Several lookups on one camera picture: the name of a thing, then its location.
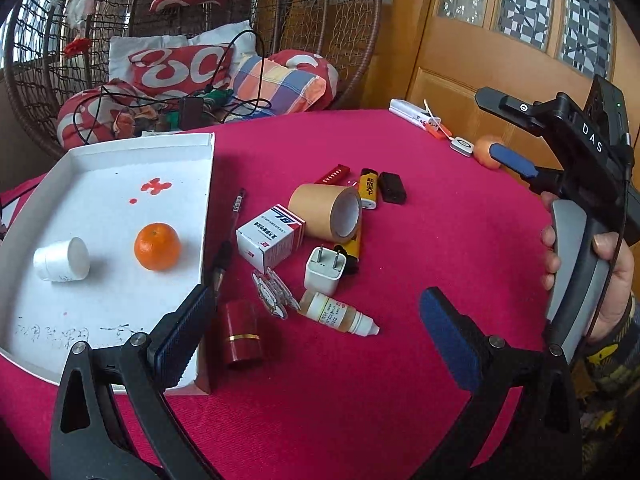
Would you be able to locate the yellow lighter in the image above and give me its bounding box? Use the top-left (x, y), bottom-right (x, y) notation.
top-left (358, 168), bottom-right (378, 210)
top-left (333, 226), bottom-right (361, 275)

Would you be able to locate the black pen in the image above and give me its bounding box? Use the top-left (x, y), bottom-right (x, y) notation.
top-left (210, 188), bottom-right (246, 295)

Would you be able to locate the brown tape roll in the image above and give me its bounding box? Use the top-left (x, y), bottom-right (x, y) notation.
top-left (288, 183), bottom-right (362, 244)

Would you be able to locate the right forearm patterned sleeve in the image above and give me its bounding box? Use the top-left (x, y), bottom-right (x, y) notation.
top-left (572, 296), bottom-right (639, 474)

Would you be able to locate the person's right hand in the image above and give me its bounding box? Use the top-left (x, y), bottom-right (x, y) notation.
top-left (539, 190), bottom-right (637, 345)

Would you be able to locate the small white square device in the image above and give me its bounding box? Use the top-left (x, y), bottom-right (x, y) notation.
top-left (449, 136), bottom-right (474, 157)

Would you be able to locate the wooden door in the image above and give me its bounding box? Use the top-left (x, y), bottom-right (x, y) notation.
top-left (357, 0), bottom-right (639, 166)

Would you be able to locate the white power bank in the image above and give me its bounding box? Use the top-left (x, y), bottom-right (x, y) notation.
top-left (388, 99), bottom-right (438, 129)

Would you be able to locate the dark red cylinder case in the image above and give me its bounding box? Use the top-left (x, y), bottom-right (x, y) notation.
top-left (220, 300), bottom-right (262, 366)

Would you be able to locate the white plastic cup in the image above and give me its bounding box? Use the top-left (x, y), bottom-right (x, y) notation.
top-left (32, 237), bottom-right (90, 283)

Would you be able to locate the orange tangerine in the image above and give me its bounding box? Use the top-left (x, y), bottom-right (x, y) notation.
top-left (134, 222), bottom-right (182, 272)

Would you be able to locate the red flat bar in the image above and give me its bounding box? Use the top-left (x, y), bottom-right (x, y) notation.
top-left (314, 164), bottom-right (350, 185)

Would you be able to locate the clear plastic clip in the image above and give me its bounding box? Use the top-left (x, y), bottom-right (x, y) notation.
top-left (252, 268), bottom-right (300, 320)

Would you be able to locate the magenta tablecloth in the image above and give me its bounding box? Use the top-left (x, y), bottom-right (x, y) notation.
top-left (1, 110), bottom-right (549, 479)

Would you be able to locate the white cardboard box tray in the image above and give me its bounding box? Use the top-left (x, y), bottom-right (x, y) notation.
top-left (1, 132), bottom-right (215, 385)

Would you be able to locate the white USB charger plug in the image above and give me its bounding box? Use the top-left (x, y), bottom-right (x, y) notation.
top-left (304, 246), bottom-right (347, 297)

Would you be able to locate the small dropper bottle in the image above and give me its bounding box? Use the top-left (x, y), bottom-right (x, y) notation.
top-left (299, 290), bottom-right (380, 337)

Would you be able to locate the red round cushion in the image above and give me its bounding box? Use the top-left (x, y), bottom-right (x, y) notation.
top-left (270, 49), bottom-right (338, 112)

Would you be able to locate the white red medicine box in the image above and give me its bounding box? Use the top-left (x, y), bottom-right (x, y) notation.
top-left (235, 204), bottom-right (306, 273)

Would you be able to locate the plaid colourful pillow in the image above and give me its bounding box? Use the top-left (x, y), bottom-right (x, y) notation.
top-left (231, 55), bottom-right (326, 115)

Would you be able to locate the red seat cushion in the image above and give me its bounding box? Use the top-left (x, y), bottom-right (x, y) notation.
top-left (56, 79), bottom-right (164, 150)

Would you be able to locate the white pillow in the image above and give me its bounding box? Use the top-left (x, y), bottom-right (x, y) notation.
top-left (108, 20), bottom-right (256, 82)

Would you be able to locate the green cloth item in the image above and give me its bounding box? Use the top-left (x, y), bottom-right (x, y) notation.
top-left (195, 88), bottom-right (233, 110)

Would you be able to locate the black power adapter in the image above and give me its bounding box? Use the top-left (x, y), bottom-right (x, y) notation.
top-left (178, 96), bottom-right (206, 130)

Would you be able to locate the large red patterned pillow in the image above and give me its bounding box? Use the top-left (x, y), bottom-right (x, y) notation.
top-left (128, 44), bottom-right (234, 96)

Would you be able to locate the wicker hanging egg chair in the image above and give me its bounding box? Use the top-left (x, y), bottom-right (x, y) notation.
top-left (1, 0), bottom-right (382, 158)

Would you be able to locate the black cable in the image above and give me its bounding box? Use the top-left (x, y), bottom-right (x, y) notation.
top-left (71, 28), bottom-right (274, 146)

